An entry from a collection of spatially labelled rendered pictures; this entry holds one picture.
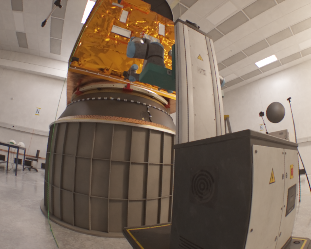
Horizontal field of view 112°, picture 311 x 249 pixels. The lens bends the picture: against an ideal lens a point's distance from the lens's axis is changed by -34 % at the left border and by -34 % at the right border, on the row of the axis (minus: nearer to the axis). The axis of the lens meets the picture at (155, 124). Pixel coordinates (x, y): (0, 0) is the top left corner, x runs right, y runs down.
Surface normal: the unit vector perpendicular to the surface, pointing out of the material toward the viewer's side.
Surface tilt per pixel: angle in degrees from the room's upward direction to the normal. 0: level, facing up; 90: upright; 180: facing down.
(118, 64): 89
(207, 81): 90
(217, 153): 90
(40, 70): 90
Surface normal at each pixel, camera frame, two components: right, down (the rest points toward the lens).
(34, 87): 0.53, -0.19
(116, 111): 0.21, -0.66
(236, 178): -0.89, -0.15
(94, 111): 0.00, -0.68
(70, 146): -0.21, -0.26
